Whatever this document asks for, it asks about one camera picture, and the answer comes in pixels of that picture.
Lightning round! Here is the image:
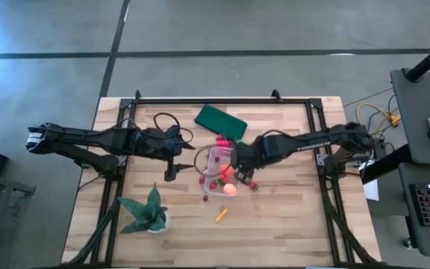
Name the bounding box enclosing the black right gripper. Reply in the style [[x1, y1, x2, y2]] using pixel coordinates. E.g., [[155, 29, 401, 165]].
[[231, 136, 272, 186]]

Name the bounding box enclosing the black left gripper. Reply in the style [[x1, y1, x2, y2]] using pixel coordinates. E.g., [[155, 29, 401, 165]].
[[142, 126, 196, 183]]

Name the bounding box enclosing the pale peach toy fruit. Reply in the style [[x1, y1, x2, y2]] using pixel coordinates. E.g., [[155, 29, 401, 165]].
[[222, 182, 238, 197]]

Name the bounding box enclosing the clear plastic tupperware container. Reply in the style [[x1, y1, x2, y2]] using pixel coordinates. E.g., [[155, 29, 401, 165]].
[[203, 146, 240, 197]]

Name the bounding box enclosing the dark green container lid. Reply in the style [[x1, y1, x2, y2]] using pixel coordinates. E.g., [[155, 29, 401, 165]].
[[193, 104, 249, 143]]

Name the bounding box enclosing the green plant in white pot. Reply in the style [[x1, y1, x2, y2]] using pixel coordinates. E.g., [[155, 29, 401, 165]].
[[117, 182, 172, 235]]

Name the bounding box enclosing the white paper sheet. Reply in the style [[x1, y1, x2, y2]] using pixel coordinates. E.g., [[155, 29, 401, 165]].
[[362, 179, 381, 202]]

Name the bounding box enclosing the grey side desk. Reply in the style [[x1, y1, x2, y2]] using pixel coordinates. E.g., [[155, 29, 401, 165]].
[[389, 68, 430, 167]]

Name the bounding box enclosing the grey keyboard desk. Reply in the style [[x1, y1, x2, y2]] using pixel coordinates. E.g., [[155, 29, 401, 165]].
[[397, 163, 430, 259]]

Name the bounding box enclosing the black round pole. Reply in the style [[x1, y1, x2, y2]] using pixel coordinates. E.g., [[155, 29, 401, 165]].
[[404, 34, 430, 82]]

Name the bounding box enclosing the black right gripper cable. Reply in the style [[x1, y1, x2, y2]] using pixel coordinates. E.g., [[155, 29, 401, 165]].
[[193, 129, 289, 177]]

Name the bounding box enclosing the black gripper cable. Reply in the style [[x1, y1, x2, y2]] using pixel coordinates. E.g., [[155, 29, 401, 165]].
[[152, 111, 195, 146], [193, 129, 289, 177]]

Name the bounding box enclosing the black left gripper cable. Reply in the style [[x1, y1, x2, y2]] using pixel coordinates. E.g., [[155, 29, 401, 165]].
[[152, 111, 195, 146]]

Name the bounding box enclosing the black aluminium table frame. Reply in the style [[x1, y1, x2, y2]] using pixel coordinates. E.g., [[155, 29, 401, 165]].
[[60, 88, 384, 268]]

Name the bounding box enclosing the yellow floor cable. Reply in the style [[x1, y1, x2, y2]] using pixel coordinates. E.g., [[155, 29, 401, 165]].
[[355, 102, 402, 149]]

